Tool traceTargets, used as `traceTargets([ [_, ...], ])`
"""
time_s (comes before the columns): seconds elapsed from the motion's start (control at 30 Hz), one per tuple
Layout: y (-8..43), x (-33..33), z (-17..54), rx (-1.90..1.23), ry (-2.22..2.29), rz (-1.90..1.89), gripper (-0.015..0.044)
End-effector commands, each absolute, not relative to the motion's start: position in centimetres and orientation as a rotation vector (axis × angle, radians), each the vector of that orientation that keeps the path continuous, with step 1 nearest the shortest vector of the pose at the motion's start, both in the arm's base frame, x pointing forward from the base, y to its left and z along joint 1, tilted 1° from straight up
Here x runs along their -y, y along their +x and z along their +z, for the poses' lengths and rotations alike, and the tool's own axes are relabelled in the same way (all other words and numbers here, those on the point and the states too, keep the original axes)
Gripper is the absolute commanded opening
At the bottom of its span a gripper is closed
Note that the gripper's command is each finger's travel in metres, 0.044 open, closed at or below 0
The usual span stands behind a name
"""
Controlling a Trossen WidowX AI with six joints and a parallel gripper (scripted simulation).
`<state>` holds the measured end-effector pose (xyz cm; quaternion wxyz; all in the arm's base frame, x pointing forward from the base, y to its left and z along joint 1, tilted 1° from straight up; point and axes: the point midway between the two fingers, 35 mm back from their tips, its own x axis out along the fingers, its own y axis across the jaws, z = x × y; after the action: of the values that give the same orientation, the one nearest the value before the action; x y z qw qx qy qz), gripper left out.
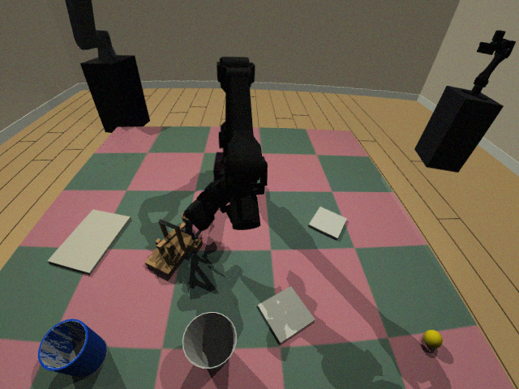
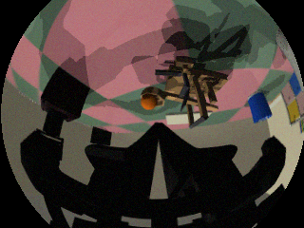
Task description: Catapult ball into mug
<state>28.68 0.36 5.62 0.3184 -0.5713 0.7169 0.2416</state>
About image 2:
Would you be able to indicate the brown ball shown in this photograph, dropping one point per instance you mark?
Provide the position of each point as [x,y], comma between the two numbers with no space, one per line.
[148,101]

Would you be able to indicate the blue mug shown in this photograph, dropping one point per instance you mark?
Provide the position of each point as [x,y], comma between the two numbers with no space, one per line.
[260,110]

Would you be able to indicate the beige flat rectangular board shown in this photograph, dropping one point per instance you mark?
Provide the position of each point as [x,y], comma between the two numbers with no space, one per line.
[182,118]

